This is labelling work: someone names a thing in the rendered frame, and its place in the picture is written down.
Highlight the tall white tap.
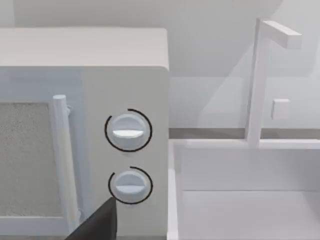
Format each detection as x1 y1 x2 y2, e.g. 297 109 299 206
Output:
244 17 303 148

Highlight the microwave door handle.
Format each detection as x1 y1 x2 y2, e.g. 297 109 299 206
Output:
52 94 81 232

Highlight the large microwave knob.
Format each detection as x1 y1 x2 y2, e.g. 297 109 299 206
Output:
109 113 148 149

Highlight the white sink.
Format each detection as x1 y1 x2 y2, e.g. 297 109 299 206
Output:
166 138 320 240

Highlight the pale microwave oven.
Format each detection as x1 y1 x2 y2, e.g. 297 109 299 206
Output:
0 27 170 240

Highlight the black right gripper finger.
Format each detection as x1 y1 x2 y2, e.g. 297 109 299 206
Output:
64 196 118 240

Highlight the small microwave knob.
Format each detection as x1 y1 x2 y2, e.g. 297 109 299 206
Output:
112 170 148 201

